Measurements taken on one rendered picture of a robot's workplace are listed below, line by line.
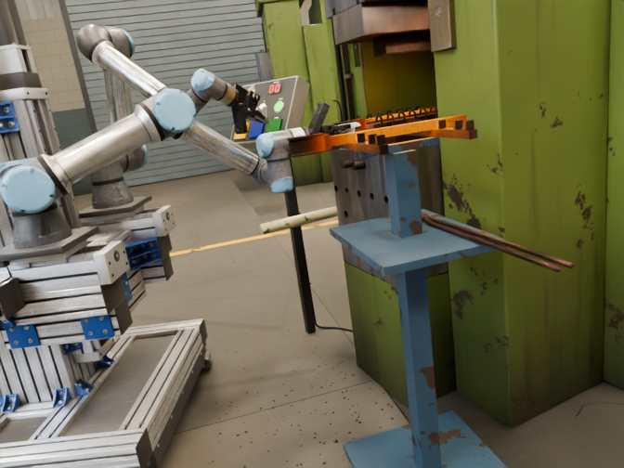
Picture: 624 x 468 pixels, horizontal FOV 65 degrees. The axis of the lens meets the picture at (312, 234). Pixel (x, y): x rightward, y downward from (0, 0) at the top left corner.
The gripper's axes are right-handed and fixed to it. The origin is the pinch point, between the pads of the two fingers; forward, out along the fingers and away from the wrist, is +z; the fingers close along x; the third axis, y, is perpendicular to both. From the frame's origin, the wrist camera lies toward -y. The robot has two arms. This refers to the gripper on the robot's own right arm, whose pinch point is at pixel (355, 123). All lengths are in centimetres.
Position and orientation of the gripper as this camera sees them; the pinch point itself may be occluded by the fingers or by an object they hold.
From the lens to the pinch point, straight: 173.4
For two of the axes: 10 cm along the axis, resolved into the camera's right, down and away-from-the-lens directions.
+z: 9.0, -2.3, 3.7
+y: 1.4, 9.6, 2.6
